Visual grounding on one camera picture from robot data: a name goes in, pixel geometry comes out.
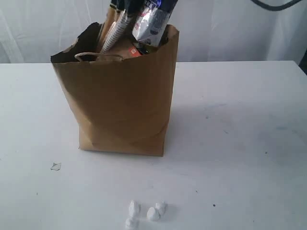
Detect brown stand-up pouch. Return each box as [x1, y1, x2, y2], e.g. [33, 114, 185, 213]
[107, 38, 141, 59]

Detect spaghetti packet dark blue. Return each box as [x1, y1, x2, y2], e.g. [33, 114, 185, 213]
[96, 0, 144, 54]

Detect brown paper bag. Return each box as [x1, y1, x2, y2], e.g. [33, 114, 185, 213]
[53, 24, 179, 156]

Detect white crumpled wad upper right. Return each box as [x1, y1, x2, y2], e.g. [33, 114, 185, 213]
[155, 201, 167, 216]

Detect white crumpled wad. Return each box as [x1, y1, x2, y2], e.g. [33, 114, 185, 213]
[146, 207, 160, 221]
[129, 200, 141, 218]
[125, 217, 139, 230]
[155, 201, 167, 216]

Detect white crumpled wad lower right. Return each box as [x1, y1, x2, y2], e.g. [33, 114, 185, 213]
[146, 207, 160, 221]

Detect white crumpled wad upper left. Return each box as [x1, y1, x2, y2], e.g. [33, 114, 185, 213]
[129, 200, 141, 218]

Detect white crumpled wad bottom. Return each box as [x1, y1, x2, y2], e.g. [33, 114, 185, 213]
[125, 217, 139, 230]

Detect clear plastic scrap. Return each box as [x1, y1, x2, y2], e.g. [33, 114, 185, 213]
[50, 162, 61, 172]

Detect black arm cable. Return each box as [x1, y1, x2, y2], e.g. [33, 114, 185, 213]
[250, 0, 304, 12]

